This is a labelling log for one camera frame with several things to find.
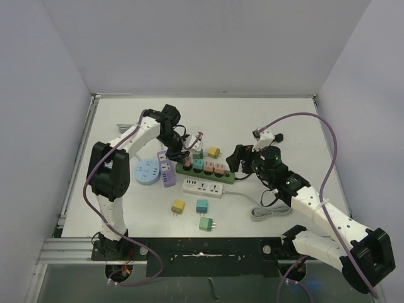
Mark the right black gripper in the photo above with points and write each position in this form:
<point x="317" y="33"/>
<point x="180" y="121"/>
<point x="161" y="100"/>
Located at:
<point x="245" y="152"/>

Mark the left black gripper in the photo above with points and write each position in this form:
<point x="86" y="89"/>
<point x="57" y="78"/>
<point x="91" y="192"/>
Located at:
<point x="177" y="154"/>

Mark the pink charger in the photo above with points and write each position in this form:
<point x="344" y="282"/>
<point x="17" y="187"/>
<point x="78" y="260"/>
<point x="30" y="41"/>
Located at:
<point x="187" y="165"/>
<point x="208" y="167"/>
<point x="219" y="168"/>

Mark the teal charger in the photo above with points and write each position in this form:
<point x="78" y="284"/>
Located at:
<point x="201" y="206"/>
<point x="198" y="164"/>

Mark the yellow charger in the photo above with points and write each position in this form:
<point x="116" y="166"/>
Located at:
<point x="213" y="152"/>
<point x="177" y="207"/>

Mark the green charger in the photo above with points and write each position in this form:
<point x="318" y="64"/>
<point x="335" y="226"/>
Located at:
<point x="198" y="154"/>
<point x="206" y="224"/>

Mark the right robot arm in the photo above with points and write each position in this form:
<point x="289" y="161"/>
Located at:
<point x="364" y="256"/>

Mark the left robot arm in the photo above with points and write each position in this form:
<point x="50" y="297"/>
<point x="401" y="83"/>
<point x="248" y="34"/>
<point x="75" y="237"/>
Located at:
<point x="109" y="168"/>

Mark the purple power strip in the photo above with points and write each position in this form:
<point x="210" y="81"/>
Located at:
<point x="166" y="170"/>

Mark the green power strip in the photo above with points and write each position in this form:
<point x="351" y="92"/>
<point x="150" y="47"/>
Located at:
<point x="227" y="178"/>

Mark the white power strip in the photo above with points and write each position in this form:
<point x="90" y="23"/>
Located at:
<point x="201" y="187"/>

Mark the round blue power strip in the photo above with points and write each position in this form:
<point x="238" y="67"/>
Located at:
<point x="147" y="172"/>

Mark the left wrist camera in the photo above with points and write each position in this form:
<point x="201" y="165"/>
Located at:
<point x="194" y="142"/>

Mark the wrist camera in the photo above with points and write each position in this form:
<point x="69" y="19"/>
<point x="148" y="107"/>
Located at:
<point x="263" y="139"/>
<point x="194" y="142"/>

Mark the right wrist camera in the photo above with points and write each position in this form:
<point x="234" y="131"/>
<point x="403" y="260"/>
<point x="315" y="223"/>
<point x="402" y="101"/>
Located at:
<point x="263" y="139"/>

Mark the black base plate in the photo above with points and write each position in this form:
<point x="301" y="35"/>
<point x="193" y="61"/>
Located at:
<point x="203" y="257"/>

